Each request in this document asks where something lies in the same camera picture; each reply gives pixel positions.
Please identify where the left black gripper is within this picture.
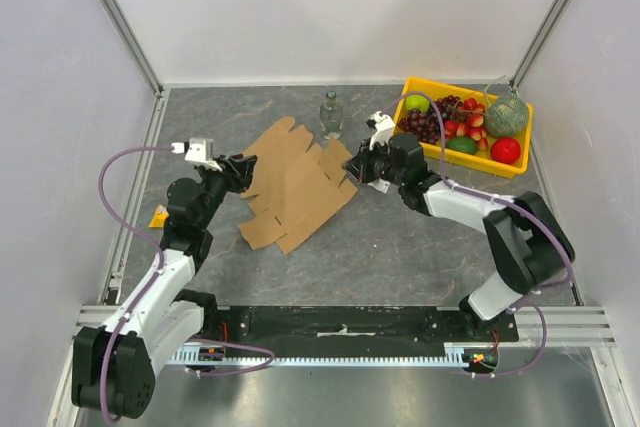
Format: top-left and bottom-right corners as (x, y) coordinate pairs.
(196, 153), (258, 228)

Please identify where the brown cardboard box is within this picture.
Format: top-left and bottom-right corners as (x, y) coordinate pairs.
(238, 116), (357, 254)

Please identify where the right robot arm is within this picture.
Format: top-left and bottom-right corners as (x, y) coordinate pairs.
(344, 133), (575, 341)

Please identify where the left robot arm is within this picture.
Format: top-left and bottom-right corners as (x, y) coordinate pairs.
(71, 154), (257, 424)

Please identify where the small white packet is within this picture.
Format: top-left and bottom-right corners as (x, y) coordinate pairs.
(368, 179), (390, 194)

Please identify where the clear glass bottle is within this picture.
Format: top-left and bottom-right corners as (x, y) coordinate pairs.
(319, 91), (344, 140)

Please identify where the dark purple grape bunch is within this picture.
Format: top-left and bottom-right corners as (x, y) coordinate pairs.
(398, 96), (448, 145)

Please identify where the green apple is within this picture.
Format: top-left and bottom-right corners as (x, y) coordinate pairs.
(404, 94), (431, 113)

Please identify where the yellow snack packet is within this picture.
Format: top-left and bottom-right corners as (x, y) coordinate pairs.
(148, 205), (169, 229)

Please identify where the green avocado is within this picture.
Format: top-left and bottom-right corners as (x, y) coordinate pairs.
(446, 136), (478, 155)

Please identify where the red cherry cluster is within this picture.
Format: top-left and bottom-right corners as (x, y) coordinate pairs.
(443, 96), (489, 155)

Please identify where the red apple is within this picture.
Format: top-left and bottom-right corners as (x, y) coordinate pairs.
(490, 137), (522, 165)

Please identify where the green netted melon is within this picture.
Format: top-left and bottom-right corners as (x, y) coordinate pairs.
(484, 95), (530, 138)

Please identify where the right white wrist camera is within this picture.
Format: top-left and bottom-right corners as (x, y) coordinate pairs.
(366, 111), (396, 150)

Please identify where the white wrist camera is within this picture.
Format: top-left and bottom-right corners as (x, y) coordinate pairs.
(171, 137), (222, 171)
(366, 111), (396, 150)

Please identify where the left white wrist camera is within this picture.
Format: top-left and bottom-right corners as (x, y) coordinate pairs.
(171, 137), (222, 171)

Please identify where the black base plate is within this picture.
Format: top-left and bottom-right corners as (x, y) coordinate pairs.
(199, 306), (519, 357)

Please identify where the white cable duct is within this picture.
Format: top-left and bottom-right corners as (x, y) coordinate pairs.
(167, 343), (469, 368)

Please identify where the aluminium frame rail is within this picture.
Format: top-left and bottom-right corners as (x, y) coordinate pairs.
(76, 305), (616, 347)

